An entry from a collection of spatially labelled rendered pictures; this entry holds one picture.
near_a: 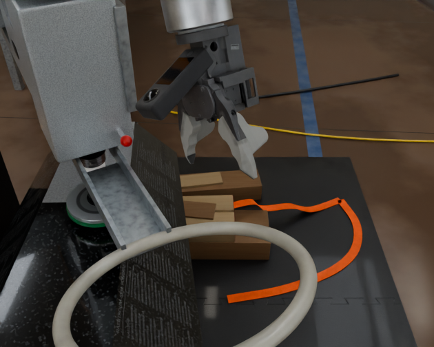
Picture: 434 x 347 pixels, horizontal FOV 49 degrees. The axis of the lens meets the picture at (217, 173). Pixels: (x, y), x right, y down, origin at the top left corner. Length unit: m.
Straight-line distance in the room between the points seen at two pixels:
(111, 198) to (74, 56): 0.36
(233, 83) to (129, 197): 0.67
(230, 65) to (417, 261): 2.18
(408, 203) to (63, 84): 2.29
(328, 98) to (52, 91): 2.93
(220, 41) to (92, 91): 0.64
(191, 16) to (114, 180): 0.78
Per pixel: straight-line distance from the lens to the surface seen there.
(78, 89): 1.24
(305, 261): 0.90
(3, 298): 1.47
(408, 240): 2.82
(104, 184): 1.32
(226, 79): 0.64
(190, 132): 0.70
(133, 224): 1.18
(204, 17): 0.62
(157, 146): 2.01
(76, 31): 1.18
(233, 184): 2.76
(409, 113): 3.89
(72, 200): 1.59
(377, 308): 2.45
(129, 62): 1.24
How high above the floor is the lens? 1.93
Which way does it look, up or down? 40 degrees down
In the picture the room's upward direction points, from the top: straight up
